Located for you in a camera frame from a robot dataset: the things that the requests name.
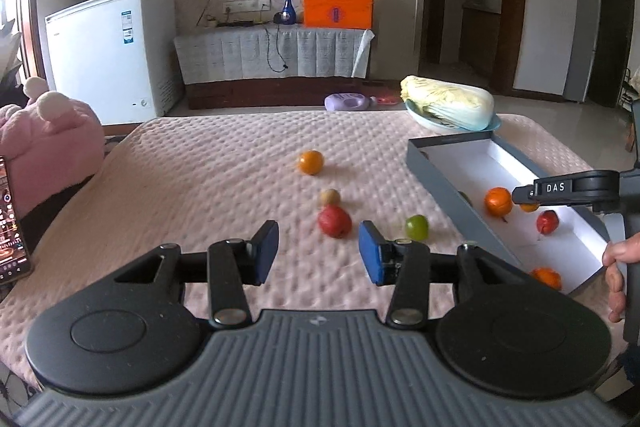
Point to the dark cloth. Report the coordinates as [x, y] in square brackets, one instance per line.
[631, 377]

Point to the flat black device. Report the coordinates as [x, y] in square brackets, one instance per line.
[234, 23]

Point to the round green fruit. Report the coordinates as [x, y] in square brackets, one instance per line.
[417, 227]

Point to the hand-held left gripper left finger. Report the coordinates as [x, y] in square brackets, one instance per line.
[264, 257]

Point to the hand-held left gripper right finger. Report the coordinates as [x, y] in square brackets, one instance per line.
[372, 257]

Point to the small pink object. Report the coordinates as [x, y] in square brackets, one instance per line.
[387, 100]

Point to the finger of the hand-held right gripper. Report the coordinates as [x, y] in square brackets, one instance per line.
[580, 189]

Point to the white wall socket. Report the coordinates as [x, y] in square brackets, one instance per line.
[245, 4]

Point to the large orange with stem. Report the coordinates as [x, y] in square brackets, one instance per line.
[497, 202]

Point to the small orange tangerine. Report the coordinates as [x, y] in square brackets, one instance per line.
[310, 162]

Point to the blue glass bottle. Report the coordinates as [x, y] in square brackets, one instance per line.
[287, 12]

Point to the grey cardboard box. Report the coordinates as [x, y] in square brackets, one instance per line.
[500, 164]

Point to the red apple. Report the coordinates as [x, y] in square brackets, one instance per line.
[334, 222]

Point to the small red fruit with stem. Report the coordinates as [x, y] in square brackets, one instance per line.
[547, 222]

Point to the cabinet with white cloth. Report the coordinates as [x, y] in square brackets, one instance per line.
[225, 57]

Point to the person's right hand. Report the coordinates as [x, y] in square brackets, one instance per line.
[617, 257]

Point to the floral bedsheet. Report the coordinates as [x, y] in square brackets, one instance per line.
[10, 384]

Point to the pink dotted blanket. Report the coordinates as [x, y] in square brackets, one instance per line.
[200, 187]

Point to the black smartphone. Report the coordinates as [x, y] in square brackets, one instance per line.
[12, 227]

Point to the small brown longan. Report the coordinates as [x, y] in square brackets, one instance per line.
[330, 197]

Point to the napa cabbage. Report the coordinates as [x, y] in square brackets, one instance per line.
[450, 102]

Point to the white chest freezer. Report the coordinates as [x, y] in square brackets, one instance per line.
[95, 67]

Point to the purple plastic object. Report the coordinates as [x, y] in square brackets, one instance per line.
[345, 102]

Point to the light blue plate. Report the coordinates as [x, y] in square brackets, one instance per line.
[495, 123]

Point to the pink plush toy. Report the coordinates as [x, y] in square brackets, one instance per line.
[60, 142]

